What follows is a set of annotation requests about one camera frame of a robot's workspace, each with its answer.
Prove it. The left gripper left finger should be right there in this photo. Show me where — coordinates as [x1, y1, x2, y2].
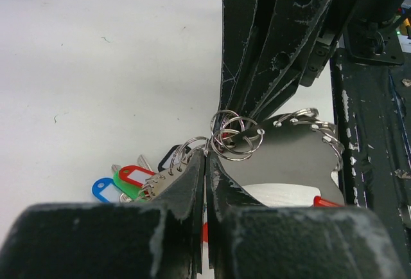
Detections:
[150, 153, 205, 278]

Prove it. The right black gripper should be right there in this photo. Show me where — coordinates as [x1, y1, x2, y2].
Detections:
[219, 0, 357, 118]

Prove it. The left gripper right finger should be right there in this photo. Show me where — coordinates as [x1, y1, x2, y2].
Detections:
[205, 154, 270, 278]

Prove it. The black key tag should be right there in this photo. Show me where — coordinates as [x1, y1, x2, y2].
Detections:
[157, 145, 180, 172]

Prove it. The green key tag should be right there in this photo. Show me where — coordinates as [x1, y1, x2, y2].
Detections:
[113, 171, 141, 200]

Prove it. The red key tag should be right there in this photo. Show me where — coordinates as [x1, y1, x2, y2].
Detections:
[119, 165, 155, 188]

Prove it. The silver key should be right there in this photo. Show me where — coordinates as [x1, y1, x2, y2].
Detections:
[137, 154, 153, 172]

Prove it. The blue key tag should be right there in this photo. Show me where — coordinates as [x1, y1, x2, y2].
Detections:
[91, 177, 122, 203]

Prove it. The metal key holder red handle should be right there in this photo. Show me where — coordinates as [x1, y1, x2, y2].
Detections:
[137, 107, 346, 244]

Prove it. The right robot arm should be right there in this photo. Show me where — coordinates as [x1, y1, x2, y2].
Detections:
[219, 0, 404, 120]

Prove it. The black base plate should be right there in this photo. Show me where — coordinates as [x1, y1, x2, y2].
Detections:
[330, 47, 411, 231]

